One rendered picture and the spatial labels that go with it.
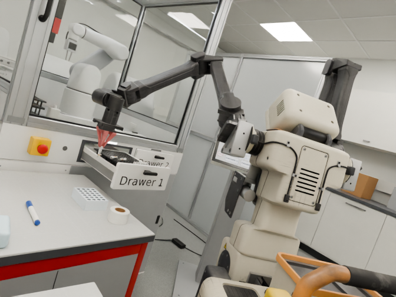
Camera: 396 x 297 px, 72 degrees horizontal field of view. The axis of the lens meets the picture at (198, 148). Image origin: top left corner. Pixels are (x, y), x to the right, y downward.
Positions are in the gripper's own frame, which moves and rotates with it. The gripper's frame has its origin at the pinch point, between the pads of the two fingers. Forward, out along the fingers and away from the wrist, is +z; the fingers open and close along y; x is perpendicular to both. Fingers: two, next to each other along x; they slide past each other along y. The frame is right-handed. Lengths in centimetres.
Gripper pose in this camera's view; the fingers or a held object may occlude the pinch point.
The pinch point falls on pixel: (101, 145)
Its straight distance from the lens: 112.8
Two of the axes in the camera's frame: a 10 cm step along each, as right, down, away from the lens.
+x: 6.8, 3.3, -6.5
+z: -3.5, 9.3, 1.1
